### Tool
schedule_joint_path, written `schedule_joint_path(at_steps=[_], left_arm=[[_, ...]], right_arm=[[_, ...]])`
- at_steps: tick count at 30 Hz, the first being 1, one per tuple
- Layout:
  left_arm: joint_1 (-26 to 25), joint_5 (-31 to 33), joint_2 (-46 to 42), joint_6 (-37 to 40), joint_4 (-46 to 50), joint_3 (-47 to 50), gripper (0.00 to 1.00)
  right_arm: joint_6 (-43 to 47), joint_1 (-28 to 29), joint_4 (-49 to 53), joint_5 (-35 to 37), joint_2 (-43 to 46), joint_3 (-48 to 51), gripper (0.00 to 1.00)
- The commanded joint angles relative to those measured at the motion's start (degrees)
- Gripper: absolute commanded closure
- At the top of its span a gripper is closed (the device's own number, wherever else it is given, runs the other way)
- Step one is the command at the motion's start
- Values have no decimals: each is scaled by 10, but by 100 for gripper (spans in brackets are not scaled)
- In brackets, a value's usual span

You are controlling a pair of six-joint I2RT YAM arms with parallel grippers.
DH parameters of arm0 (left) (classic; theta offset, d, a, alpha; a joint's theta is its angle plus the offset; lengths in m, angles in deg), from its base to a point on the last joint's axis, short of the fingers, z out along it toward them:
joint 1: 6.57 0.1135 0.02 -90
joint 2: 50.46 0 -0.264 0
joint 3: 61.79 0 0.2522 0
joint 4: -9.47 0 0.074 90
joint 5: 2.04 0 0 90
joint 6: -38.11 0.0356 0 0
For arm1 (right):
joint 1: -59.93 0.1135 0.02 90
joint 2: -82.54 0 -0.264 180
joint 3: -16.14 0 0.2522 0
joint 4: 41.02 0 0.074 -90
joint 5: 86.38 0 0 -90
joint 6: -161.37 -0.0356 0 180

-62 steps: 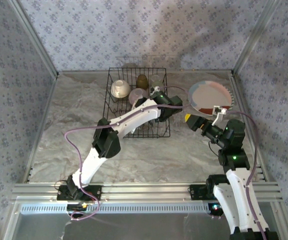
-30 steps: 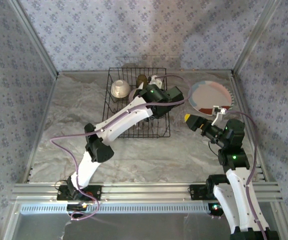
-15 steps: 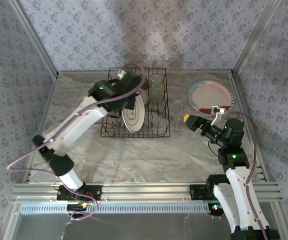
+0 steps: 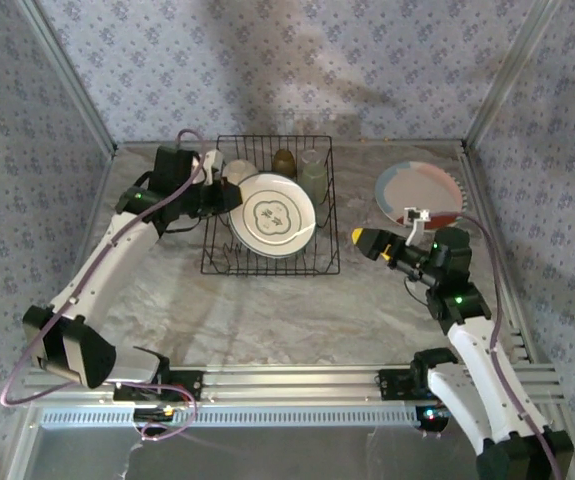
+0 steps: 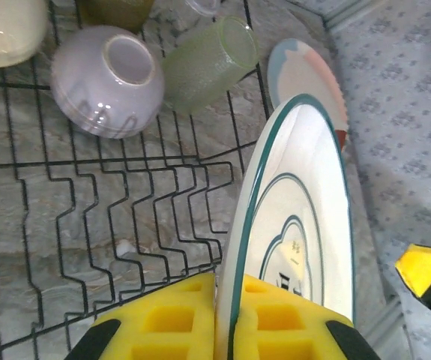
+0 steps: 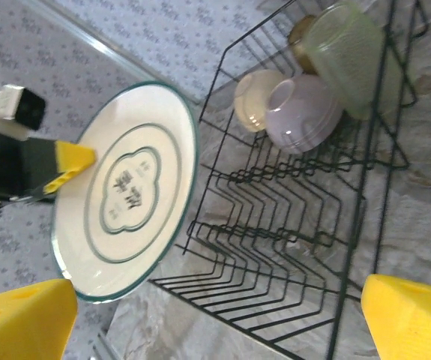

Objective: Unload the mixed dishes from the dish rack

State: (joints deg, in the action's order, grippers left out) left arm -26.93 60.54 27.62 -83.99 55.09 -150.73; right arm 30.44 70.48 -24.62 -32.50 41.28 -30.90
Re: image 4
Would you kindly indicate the cream bowl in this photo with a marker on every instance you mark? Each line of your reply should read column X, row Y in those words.
column 241, row 170

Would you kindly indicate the white plate with flower print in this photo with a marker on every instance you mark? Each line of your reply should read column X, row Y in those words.
column 272, row 215

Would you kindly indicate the amber glass cup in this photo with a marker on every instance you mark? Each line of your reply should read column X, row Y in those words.
column 284, row 162

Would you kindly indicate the pastel colour-block plate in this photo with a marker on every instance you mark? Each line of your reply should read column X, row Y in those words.
column 417, row 190

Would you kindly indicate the green striped plate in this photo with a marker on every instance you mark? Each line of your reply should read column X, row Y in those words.
column 463, row 195

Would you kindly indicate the green translucent cup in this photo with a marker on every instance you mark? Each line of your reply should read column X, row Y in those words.
column 314, row 185

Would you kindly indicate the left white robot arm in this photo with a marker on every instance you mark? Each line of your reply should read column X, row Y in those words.
column 112, row 250

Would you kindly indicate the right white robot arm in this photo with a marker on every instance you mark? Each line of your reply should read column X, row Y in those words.
column 477, row 360

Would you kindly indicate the shiny metal sheet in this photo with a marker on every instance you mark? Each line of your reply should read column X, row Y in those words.
column 317, row 455

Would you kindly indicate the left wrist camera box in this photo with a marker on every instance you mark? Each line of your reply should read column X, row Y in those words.
column 213, row 162

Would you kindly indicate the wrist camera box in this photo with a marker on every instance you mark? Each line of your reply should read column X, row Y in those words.
column 413, row 215
column 213, row 162

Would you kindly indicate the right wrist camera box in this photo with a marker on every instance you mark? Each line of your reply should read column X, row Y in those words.
column 413, row 215

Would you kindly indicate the aluminium frame post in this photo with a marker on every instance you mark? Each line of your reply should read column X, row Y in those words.
column 509, row 75
column 71, row 75

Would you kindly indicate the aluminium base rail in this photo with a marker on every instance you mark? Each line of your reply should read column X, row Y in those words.
column 287, row 382

